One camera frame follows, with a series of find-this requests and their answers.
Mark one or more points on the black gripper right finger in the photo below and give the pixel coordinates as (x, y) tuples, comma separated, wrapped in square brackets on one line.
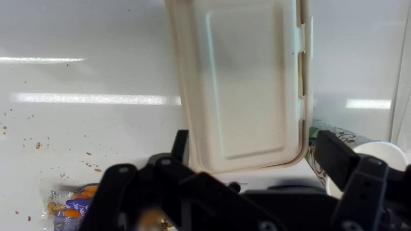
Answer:
[(373, 196)]

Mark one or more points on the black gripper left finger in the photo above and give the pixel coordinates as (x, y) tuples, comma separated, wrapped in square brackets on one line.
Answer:
[(172, 196)]

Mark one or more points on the beige takeaway clamshell pack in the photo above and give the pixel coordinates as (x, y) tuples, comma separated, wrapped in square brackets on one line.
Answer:
[(245, 84)]

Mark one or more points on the orange purple snack wrapper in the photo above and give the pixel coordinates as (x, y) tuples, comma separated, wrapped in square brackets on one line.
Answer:
[(75, 205)]

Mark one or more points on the printed white paper cup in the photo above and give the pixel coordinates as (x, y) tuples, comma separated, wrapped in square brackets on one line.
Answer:
[(386, 151)]

